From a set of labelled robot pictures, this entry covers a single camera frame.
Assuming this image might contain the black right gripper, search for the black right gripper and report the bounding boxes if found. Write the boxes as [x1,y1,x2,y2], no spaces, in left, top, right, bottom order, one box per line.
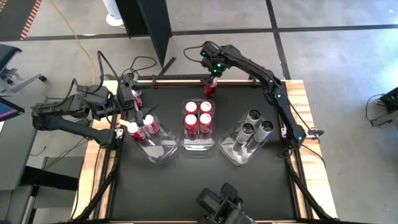
[207,58,225,85]

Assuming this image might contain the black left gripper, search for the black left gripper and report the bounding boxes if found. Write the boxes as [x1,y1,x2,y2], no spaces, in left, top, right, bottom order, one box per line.
[116,81,160,128]

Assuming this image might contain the red Coca-Cola soda can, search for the red Coca-Cola soda can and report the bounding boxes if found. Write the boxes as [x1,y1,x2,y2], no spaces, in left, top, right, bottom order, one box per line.
[204,77,218,96]
[132,90,144,109]
[142,114,161,135]
[126,122,147,142]

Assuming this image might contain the orange Fanta soda can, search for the orange Fanta soda can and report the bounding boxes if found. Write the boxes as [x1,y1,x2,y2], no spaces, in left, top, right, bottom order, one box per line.
[199,101,213,114]
[185,101,198,115]
[184,114,199,135]
[198,113,213,134]

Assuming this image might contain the clear plastic bin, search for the clear plastic bin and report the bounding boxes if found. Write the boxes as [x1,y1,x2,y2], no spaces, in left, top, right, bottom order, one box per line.
[180,98,216,152]
[124,108,180,165]
[218,108,275,167]

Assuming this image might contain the black table mat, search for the black table mat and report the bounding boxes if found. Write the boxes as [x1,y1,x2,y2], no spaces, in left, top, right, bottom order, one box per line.
[115,83,296,222]

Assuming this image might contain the dark partition panel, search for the dark partition panel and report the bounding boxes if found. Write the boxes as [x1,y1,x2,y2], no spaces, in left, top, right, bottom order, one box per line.
[114,0,177,77]

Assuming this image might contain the white round stand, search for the white round stand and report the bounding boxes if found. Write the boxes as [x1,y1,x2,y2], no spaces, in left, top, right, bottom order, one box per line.
[102,0,125,27]

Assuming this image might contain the grey desk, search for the grey desk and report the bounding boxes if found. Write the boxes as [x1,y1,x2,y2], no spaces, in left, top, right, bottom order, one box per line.
[0,93,49,191]

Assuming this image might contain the monitor with blue screen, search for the monitor with blue screen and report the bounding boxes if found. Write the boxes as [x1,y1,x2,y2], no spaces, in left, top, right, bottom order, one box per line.
[0,96,25,123]

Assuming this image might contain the blue office chair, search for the blue office chair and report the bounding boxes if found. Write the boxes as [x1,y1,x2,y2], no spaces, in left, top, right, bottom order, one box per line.
[0,43,48,94]

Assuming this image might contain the grey cabinet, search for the grey cabinet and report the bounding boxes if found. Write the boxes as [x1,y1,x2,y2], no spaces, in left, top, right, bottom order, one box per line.
[0,185,35,224]

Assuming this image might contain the black floor mat orange edge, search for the black floor mat orange edge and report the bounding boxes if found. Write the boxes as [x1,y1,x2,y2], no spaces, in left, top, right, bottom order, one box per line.
[0,0,43,41]

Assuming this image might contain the black aluminium table frame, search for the black aluminium table frame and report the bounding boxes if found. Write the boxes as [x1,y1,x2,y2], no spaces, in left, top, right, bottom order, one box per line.
[73,70,340,224]

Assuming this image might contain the yellow floor cable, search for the yellow floor cable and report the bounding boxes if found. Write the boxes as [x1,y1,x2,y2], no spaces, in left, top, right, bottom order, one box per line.
[49,0,96,77]

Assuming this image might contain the black equipment with cables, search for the black equipment with cables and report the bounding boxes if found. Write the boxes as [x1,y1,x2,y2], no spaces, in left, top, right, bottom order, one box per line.
[366,86,398,128]

